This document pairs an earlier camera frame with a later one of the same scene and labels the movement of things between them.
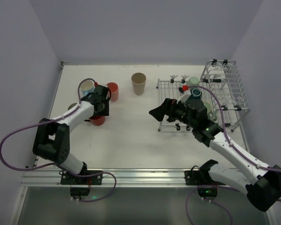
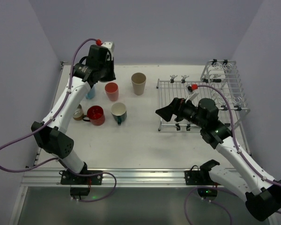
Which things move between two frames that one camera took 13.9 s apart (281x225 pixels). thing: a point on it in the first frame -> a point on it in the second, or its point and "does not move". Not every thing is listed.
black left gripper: x=104 y=110 -> x=107 y=73
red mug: x=97 y=120 does not move
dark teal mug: x=196 y=93 -> x=119 y=111
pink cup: x=114 y=88 does not move
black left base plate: x=68 y=178 does not move
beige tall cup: x=138 y=80 does not move
